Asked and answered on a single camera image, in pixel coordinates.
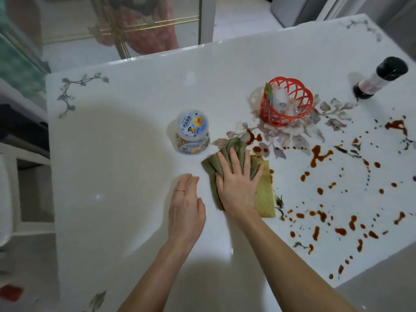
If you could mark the dark bottle with black cap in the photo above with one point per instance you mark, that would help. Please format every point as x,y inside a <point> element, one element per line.
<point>378,79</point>

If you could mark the person's left forearm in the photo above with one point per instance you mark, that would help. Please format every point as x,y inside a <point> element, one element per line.
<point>152,279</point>

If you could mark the small white bottle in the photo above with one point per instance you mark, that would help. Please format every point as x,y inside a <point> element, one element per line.
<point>280,98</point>

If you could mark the person's right little finger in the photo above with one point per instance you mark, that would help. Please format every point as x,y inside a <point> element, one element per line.
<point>258,175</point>

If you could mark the person's right middle finger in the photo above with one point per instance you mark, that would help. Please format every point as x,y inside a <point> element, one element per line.
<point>235,160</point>

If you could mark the person's left hand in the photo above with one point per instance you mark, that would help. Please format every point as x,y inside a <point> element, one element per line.
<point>185,217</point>

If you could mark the white chair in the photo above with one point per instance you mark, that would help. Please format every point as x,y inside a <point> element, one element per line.
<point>9,198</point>

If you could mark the person's right hand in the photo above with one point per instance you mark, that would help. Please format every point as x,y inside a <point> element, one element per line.
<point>237,191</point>

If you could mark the green label packet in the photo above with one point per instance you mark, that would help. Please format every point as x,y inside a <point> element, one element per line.
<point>268,91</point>

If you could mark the person's right thumb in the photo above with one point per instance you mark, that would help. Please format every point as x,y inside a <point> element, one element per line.
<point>219,186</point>

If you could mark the red plastic lattice basket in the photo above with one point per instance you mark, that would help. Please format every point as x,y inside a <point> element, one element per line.
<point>299,94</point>

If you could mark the brown sauce spatter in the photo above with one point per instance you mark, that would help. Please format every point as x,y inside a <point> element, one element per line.
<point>320,155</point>

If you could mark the person's left thumb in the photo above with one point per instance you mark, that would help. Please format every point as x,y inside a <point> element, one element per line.
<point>201,209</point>

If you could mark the red flat object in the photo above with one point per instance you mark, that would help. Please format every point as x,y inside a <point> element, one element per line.
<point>10,293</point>

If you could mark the person's right forearm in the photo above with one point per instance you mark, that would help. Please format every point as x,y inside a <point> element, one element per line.
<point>286,269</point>

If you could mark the green cleaning cloth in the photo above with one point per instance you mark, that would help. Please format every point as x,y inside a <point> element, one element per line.
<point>265,194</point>

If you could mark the glass door with gold trim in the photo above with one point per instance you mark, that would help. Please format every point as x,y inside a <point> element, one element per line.
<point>143,25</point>

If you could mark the green patterned curtain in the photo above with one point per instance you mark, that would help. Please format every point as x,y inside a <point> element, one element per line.
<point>16,64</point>

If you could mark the grey cabinet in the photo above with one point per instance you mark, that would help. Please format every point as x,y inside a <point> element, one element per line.
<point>295,9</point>

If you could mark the clear snack jar white lid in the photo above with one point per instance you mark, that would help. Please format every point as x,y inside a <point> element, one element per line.
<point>192,133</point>

